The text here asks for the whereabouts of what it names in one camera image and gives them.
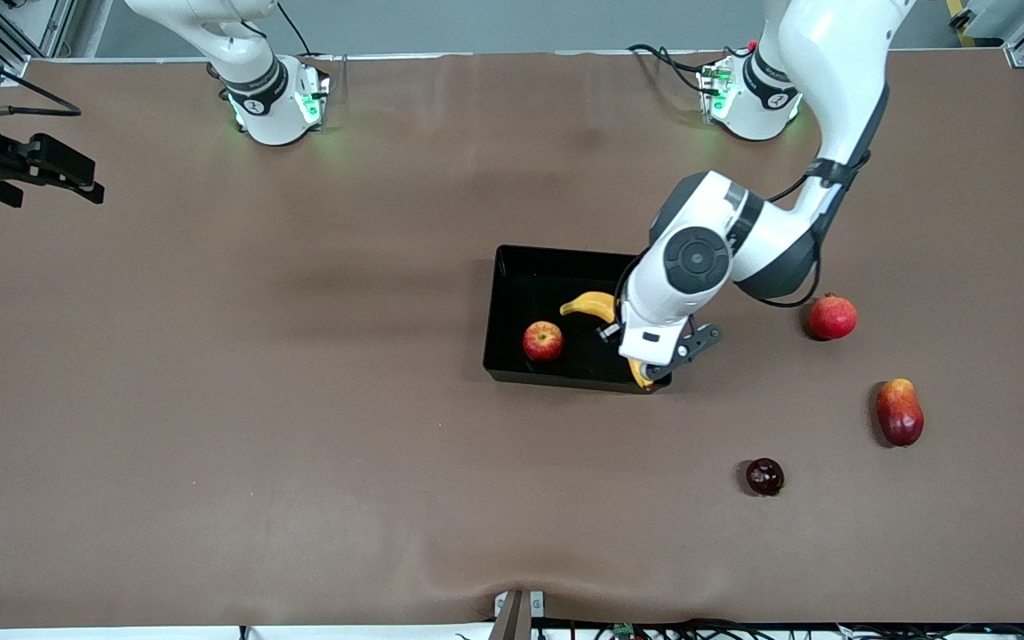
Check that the yellow banana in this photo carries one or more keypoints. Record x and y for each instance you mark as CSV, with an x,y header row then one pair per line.
x,y
592,305

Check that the red yellow apple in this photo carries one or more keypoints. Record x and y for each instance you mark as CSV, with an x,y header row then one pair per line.
x,y
543,341

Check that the black plastic box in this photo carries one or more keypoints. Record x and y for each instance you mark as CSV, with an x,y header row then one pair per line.
x,y
530,284

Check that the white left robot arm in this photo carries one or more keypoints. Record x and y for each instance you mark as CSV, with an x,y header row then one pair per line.
x,y
832,53

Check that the red pomegranate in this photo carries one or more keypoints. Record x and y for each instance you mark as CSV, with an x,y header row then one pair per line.
x,y
833,317

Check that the dark purple mangosteen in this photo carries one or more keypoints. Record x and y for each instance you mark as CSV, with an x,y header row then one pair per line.
x,y
765,477

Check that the red yellow mango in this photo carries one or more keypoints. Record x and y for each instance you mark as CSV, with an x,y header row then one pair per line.
x,y
900,413

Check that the brown table mat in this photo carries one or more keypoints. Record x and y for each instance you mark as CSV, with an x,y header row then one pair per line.
x,y
299,400

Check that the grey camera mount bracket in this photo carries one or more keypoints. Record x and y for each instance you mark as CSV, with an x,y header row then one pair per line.
x,y
514,615

